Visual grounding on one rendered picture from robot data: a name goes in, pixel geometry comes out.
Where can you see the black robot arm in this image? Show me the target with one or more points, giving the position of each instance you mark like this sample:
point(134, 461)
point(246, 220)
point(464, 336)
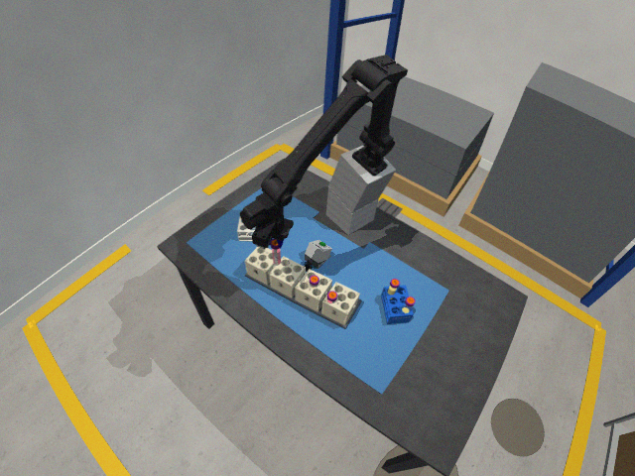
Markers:
point(282, 181)

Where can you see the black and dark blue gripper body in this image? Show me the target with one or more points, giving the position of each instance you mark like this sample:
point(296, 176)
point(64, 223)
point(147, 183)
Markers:
point(288, 224)

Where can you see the blue tube rack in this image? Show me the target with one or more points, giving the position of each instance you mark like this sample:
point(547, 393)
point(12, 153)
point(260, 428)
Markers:
point(396, 314)

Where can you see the blue flat mat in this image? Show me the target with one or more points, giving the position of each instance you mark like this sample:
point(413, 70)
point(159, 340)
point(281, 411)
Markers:
point(369, 348)

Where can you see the cream block with round holes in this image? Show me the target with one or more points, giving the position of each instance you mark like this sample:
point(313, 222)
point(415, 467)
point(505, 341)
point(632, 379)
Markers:
point(344, 306)
point(259, 265)
point(309, 296)
point(285, 277)

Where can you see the white tube rack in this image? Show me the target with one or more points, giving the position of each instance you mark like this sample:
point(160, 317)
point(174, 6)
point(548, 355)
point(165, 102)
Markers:
point(242, 234)

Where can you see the centrifuge tube with yellow liquid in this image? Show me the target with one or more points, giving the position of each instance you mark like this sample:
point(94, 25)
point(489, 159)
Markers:
point(409, 302)

